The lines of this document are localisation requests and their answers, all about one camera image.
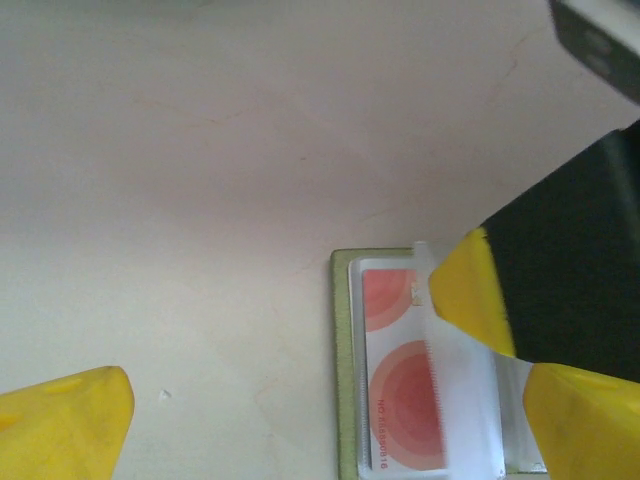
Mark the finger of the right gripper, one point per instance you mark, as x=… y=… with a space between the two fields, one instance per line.
x=550 y=260

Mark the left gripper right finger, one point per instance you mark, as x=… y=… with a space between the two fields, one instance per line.
x=590 y=430

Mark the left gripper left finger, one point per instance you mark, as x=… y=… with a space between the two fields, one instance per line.
x=60 y=430

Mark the white card with red circles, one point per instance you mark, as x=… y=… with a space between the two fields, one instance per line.
x=400 y=400

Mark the green card holder wallet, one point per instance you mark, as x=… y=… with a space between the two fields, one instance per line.
x=342 y=375

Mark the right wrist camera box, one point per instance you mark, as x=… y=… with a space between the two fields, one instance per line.
x=605 y=45

